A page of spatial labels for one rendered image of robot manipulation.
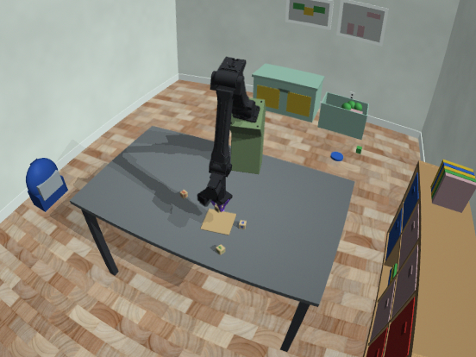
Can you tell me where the tan mat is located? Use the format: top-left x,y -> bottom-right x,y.
201,209 -> 236,235

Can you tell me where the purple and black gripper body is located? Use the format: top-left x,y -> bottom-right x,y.
212,185 -> 232,205

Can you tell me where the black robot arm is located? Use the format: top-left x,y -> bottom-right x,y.
197,57 -> 260,207

